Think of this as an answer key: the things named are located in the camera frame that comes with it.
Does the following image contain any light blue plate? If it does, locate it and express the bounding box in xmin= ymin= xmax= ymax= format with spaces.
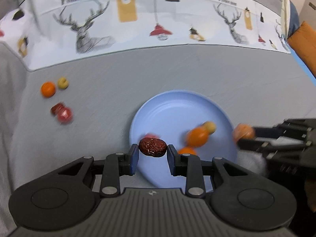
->
xmin=128 ymin=89 xmax=239 ymax=193

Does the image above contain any dark red jujube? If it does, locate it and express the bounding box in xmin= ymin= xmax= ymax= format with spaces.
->
xmin=138 ymin=137 xmax=167 ymax=158
xmin=50 ymin=103 xmax=65 ymax=116

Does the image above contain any small yellow fruit on plate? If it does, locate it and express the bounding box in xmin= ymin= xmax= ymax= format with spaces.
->
xmin=202 ymin=121 xmax=217 ymax=135

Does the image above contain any orange pillow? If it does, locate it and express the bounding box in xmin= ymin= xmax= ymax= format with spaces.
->
xmin=288 ymin=21 xmax=316 ymax=77

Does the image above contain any deer print cushion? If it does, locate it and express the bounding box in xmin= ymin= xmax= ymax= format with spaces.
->
xmin=1 ymin=0 xmax=290 ymax=71

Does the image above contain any small yellow-green fruit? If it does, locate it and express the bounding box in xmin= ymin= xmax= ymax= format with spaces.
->
xmin=57 ymin=77 xmax=69 ymax=89

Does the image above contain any red wrapped fruit left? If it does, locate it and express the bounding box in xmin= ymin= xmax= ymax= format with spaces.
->
xmin=57 ymin=106 xmax=73 ymax=124

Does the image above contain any orange tangerine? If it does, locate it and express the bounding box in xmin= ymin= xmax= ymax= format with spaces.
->
xmin=177 ymin=147 xmax=197 ymax=156
xmin=41 ymin=81 xmax=56 ymax=98
xmin=185 ymin=126 xmax=209 ymax=148
xmin=232 ymin=124 xmax=256 ymax=142

